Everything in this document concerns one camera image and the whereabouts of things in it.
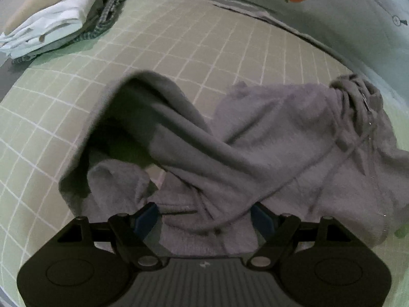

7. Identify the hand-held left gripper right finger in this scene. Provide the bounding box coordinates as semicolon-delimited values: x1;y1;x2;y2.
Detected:
245;203;353;270

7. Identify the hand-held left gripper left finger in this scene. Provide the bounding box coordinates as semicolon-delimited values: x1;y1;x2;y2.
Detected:
57;202;164;270

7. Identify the grey zip hoodie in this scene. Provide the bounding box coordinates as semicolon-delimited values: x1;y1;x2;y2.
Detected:
59;70;409;256

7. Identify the carrot print pale quilt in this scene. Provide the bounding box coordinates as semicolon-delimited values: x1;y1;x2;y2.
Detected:
131;0;409;103

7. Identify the grey checked folded garment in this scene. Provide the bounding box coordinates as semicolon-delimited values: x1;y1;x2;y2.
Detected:
11;0;131;65

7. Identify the white folded garment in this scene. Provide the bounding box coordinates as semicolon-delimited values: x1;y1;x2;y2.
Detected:
0;0;133;60

